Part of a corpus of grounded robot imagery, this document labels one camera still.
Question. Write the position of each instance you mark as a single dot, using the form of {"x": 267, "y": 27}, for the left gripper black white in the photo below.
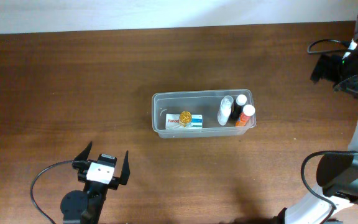
{"x": 81, "y": 175}

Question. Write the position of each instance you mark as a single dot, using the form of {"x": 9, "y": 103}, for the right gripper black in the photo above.
{"x": 322, "y": 66}

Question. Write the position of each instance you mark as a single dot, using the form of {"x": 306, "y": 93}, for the white Panadol box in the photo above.
{"x": 172, "y": 121}

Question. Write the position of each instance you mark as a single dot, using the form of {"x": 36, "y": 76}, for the orange Redoxon tube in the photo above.
{"x": 247, "y": 112}

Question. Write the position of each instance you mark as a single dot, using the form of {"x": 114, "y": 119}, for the gold lid balm jar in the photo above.
{"x": 185, "y": 118}

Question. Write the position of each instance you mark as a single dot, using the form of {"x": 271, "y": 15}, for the dark bottle white cap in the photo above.
{"x": 238, "y": 105}

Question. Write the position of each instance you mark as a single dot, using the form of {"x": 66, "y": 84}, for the white calamine lotion bottle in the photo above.
{"x": 225, "y": 110}

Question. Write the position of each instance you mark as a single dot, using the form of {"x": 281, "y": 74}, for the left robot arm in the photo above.
{"x": 85, "y": 206}

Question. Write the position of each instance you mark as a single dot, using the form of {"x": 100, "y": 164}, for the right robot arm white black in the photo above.
{"x": 337, "y": 173}

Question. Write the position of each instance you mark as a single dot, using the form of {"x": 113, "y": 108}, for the clear plastic container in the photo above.
{"x": 205, "y": 103}

